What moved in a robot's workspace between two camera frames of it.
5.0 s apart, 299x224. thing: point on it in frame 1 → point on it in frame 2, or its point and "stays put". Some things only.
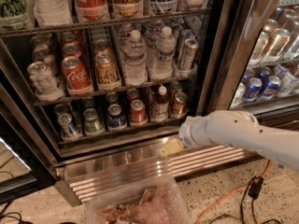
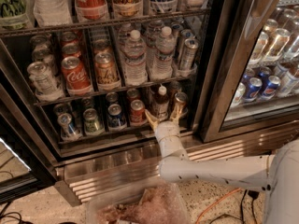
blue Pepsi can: (253, 90) stays put
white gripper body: (193, 133) → (166, 130)
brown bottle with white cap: (161, 105) stays put
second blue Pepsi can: (270, 91) stays put
